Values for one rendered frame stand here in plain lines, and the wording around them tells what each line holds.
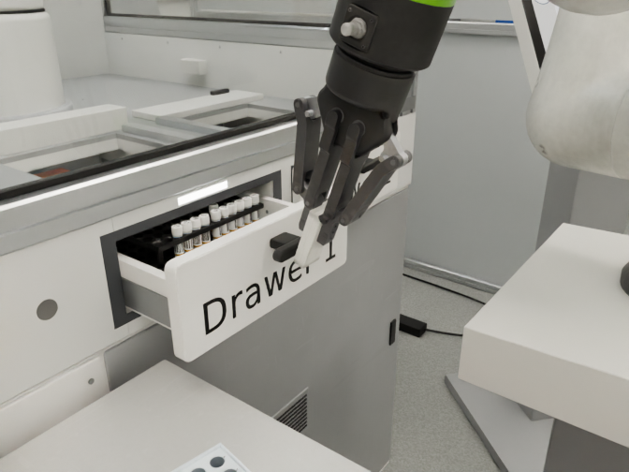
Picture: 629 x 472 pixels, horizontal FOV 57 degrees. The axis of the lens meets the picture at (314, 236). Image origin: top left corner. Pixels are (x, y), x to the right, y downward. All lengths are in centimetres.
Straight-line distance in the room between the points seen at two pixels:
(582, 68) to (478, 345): 34
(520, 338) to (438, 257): 192
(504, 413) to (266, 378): 101
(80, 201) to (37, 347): 15
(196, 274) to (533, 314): 37
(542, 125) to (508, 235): 163
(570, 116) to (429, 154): 170
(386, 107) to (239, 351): 47
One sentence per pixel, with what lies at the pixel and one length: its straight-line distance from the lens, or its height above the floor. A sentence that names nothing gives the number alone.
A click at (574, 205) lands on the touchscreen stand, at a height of 69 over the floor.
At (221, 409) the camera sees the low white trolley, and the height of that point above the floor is 76.
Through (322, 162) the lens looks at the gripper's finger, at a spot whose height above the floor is 101.
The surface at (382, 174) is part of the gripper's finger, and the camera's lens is 53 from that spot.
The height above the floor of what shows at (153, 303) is 86.
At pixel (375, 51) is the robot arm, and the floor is 112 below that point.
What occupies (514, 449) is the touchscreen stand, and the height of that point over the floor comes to 3.
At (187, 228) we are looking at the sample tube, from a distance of 69.
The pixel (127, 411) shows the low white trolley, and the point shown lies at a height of 76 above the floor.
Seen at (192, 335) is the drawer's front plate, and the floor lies 85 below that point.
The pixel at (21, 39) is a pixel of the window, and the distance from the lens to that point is 59.
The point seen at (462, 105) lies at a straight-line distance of 233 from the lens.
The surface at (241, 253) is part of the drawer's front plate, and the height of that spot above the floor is 91.
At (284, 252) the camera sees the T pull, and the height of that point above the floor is 91.
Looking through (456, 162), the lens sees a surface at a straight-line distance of 238.
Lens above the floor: 117
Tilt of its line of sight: 24 degrees down
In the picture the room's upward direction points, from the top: straight up
